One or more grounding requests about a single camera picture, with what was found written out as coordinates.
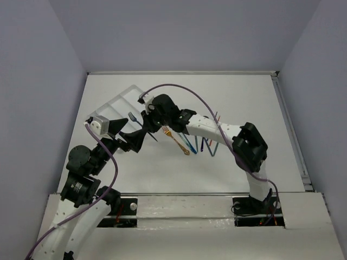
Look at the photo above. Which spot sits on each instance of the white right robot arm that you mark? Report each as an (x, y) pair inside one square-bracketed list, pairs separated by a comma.
[(248, 146)]

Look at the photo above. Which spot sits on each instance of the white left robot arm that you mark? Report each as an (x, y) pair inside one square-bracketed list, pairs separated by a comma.
[(83, 202)]

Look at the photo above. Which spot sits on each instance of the blue plastic knife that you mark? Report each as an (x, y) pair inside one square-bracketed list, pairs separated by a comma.
[(208, 147)]

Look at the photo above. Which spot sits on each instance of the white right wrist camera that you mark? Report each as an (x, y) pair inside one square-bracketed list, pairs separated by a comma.
[(146, 100)]

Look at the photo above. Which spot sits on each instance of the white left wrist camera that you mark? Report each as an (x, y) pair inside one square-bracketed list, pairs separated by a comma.
[(99, 125)]

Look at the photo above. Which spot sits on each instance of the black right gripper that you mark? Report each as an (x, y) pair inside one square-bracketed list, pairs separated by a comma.
[(147, 119)]

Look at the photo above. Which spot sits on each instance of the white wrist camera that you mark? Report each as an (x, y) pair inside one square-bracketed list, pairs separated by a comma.
[(146, 100), (99, 125)]

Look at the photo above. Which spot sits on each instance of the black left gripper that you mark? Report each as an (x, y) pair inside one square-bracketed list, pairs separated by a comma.
[(117, 136)]

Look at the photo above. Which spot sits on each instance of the blue plastic fork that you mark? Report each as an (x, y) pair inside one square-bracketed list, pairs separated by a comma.
[(134, 119)]

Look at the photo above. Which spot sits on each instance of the teal plastic spoon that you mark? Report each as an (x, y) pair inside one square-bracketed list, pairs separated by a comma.
[(187, 142)]

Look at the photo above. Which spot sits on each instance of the clear divided utensil tray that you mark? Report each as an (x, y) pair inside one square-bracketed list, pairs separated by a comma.
[(121, 105)]

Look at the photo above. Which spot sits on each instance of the green plastic knife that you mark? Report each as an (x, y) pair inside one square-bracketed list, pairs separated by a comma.
[(215, 150)]

